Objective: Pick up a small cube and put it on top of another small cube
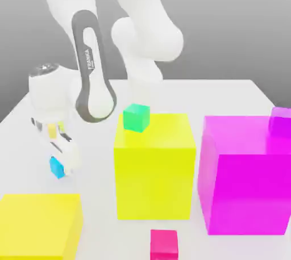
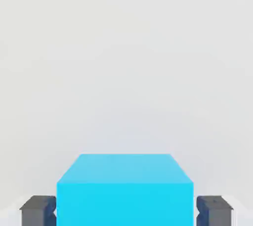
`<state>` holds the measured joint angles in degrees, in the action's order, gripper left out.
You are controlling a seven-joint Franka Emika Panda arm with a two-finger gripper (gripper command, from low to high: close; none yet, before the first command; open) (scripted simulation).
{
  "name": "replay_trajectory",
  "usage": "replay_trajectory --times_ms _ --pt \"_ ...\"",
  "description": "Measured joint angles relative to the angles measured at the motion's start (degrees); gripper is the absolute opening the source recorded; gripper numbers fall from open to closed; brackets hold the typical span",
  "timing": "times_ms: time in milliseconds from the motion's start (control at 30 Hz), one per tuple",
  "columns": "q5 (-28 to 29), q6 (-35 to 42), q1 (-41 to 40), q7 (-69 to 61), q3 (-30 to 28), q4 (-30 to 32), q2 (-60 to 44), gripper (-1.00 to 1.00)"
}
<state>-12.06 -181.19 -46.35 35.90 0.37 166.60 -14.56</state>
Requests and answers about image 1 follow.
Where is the small cyan cube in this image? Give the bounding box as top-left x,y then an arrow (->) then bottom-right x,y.
49,156 -> 66,179

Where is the large lime yellow box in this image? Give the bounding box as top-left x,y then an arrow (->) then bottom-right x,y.
113,113 -> 197,221

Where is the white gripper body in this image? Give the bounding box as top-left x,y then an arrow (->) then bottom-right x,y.
49,136 -> 80,176

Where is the large magenta box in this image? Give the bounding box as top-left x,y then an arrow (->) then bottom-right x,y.
197,115 -> 291,236

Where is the small green cube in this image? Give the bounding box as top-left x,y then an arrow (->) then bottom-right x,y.
123,103 -> 151,133

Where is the large golden yellow box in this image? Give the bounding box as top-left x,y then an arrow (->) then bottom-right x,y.
0,193 -> 84,260

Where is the small purple cube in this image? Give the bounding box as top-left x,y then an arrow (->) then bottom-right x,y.
268,106 -> 291,139

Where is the small pink cube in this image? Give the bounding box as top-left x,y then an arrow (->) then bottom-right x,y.
149,229 -> 179,260

